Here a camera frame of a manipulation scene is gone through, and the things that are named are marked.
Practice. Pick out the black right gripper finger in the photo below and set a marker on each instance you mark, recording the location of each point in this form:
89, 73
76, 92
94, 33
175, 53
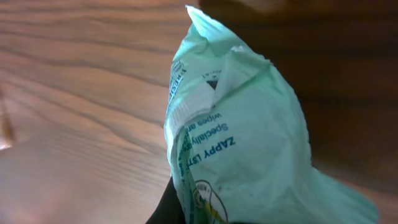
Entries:
169, 210

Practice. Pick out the green flushable wipes pack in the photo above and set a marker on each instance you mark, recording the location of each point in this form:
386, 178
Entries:
237, 139

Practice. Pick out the orange tissue pack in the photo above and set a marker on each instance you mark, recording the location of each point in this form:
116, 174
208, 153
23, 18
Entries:
7, 135

